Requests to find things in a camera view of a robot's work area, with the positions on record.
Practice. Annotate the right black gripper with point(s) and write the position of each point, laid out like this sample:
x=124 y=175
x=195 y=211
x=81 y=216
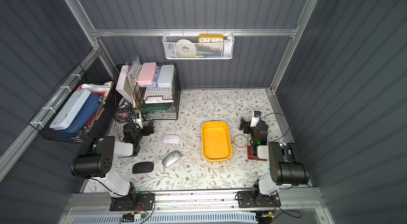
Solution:
x=247 y=126

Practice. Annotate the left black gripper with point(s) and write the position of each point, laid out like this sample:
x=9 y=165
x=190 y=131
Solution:
x=145 y=128

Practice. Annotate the white mouse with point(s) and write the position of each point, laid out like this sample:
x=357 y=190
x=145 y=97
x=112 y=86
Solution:
x=171 y=139

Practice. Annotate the silver grey mouse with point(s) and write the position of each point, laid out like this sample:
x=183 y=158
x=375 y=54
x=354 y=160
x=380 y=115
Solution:
x=171 y=158

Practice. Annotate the black mouse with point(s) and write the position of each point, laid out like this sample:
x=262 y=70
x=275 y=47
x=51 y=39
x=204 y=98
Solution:
x=143 y=167

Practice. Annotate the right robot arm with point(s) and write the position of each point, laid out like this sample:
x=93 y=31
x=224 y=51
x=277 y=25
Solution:
x=286 y=166

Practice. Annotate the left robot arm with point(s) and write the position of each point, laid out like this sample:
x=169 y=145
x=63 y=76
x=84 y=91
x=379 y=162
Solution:
x=94 y=161

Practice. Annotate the red small box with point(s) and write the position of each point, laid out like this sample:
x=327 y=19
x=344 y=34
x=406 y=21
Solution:
x=251 y=157

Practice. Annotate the yellow storage box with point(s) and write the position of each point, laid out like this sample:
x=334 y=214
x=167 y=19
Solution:
x=216 y=142

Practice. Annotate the clear tape roll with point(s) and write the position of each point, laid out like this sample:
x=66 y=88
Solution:
x=240 y=141

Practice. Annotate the pink pencil case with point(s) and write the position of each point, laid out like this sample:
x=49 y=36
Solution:
x=147 y=73

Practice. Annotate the light blue pencil case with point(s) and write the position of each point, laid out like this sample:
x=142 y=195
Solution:
x=166 y=76

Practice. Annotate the books in organizer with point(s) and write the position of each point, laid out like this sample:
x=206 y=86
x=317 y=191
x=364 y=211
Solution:
x=126 y=82

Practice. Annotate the dark blue case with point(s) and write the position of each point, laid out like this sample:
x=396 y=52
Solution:
x=87 y=111

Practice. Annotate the white long case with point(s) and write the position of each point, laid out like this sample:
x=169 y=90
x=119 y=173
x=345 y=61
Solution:
x=69 y=111

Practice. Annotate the white tape roll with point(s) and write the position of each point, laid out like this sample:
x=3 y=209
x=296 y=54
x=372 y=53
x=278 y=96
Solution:
x=185 y=47

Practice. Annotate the yellow clock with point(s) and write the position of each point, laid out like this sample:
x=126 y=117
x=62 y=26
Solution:
x=210 y=38

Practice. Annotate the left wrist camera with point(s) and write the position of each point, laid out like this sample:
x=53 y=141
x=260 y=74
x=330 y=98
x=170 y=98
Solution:
x=138 y=120

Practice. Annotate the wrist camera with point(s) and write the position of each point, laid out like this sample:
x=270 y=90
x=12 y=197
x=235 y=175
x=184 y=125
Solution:
x=256 y=116
x=138 y=120

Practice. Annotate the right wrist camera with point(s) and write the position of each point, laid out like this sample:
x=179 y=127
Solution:
x=256 y=116

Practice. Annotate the black wire desk organizer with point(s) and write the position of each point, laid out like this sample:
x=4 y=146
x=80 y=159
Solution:
x=151 y=103

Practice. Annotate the black wire side basket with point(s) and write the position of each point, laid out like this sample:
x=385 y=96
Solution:
x=96 y=81

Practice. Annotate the white wire wall basket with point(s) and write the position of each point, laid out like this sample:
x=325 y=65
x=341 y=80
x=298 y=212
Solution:
x=206 y=51

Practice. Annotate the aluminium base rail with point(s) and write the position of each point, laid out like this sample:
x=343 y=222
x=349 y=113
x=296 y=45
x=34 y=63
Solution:
x=221 y=206

